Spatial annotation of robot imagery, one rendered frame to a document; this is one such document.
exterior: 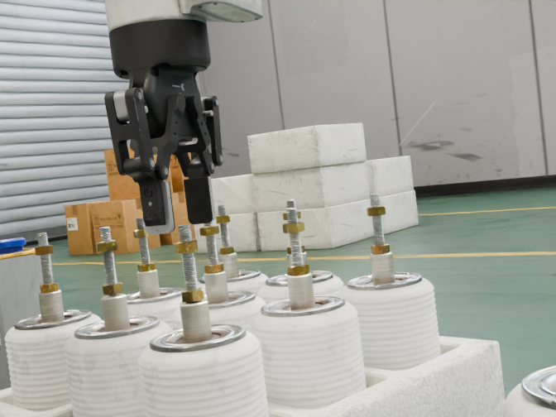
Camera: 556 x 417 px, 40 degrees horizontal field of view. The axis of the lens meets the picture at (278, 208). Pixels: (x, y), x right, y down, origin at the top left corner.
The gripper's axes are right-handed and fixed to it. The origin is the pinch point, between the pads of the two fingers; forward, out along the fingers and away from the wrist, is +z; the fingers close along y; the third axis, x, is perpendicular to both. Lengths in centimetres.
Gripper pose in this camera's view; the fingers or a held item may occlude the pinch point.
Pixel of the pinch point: (180, 211)
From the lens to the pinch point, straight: 60.5
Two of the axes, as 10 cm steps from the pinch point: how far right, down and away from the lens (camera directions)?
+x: 9.3, -0.9, -3.6
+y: -3.5, 0.9, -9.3
